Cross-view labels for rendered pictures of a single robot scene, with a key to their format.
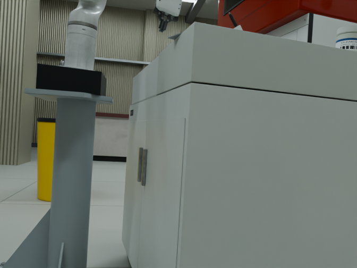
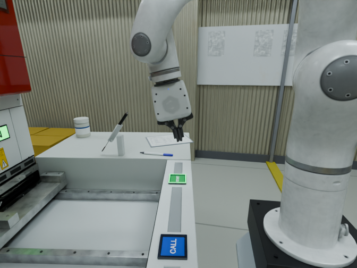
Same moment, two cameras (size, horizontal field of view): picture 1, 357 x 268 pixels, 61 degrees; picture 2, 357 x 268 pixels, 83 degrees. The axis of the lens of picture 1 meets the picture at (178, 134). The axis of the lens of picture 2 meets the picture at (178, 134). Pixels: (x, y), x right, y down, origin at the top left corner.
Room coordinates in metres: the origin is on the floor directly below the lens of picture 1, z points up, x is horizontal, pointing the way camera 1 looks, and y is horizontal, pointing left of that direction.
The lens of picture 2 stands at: (1.77, 0.29, 1.30)
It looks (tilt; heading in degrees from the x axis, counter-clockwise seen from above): 18 degrees down; 200
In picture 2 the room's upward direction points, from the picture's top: straight up
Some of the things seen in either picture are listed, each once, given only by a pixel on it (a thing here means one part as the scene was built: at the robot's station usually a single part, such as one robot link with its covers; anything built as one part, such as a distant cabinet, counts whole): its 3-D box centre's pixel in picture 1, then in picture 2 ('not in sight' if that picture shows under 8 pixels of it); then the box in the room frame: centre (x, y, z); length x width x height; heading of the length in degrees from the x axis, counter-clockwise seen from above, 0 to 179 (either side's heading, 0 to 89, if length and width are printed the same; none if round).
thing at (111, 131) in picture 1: (126, 136); not in sight; (7.33, 1.25, 0.48); 2.64 x 2.07 x 0.96; 9
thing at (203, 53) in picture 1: (262, 76); (125, 156); (1.00, -0.26, 0.89); 0.62 x 0.35 x 0.14; 108
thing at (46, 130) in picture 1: (61, 158); not in sight; (2.86, 1.09, 0.37); 0.47 x 0.47 x 0.74
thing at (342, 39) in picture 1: (347, 43); (82, 127); (0.98, -0.53, 1.01); 0.07 x 0.07 x 0.10
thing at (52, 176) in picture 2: not in sight; (53, 176); (1.27, -0.42, 0.89); 0.08 x 0.03 x 0.03; 108
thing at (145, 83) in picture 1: (152, 85); (176, 226); (1.35, 0.13, 0.89); 0.55 x 0.09 x 0.14; 18
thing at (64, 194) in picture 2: not in sight; (100, 195); (1.24, -0.23, 0.84); 0.50 x 0.02 x 0.03; 108
